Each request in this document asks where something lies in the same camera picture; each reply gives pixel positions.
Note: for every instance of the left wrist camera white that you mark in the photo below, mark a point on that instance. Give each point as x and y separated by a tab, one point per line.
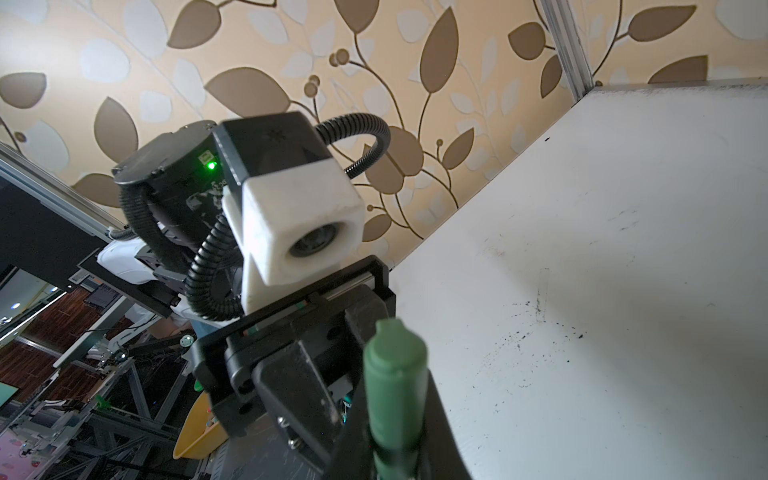
293	210

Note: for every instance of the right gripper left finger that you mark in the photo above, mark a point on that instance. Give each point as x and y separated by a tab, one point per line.
352	456

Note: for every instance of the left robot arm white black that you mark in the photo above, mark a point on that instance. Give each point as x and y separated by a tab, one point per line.
171	192

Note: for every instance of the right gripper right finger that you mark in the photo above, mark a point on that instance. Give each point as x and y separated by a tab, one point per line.
439	456

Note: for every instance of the green pen cap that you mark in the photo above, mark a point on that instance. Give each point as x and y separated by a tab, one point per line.
396	379

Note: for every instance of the aluminium frame left post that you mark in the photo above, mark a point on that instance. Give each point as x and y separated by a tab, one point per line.
562	26

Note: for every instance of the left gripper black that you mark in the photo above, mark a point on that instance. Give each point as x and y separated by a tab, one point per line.
281	360

